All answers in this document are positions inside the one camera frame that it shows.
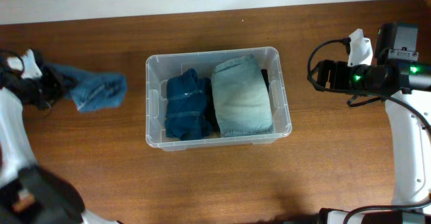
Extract large black taped garment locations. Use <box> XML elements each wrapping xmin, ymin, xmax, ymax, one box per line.
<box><xmin>261</xmin><ymin>69</ymin><xmax>270</xmax><ymax>91</ymax></box>

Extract dark blue jeans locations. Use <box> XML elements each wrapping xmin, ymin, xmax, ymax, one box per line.
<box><xmin>47</xmin><ymin>63</ymin><xmax>127</xmax><ymax>113</ymax></box>

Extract clear plastic storage bin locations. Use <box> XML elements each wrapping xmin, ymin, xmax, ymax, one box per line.
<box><xmin>145</xmin><ymin>46</ymin><xmax>293</xmax><ymax>151</ymax></box>

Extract small black taped garment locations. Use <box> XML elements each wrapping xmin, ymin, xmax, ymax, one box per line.
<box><xmin>205</xmin><ymin>84</ymin><xmax>220</xmax><ymax>132</ymax></box>

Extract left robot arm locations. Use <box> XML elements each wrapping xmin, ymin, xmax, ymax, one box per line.
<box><xmin>1</xmin><ymin>49</ymin><xmax>127</xmax><ymax>224</ymax></box>

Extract light blue jeans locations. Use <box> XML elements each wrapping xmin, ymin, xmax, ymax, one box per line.
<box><xmin>211</xmin><ymin>54</ymin><xmax>275</xmax><ymax>137</ymax></box>

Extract right black cable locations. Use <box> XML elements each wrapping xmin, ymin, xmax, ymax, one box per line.
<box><xmin>306</xmin><ymin>37</ymin><xmax>431</xmax><ymax>224</ymax></box>

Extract teal taped garment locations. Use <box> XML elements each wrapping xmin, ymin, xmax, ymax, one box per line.
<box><xmin>164</xmin><ymin>69</ymin><xmax>213</xmax><ymax>141</ymax></box>

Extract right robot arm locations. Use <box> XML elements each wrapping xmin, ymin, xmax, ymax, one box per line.
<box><xmin>307</xmin><ymin>22</ymin><xmax>430</xmax><ymax>224</ymax></box>

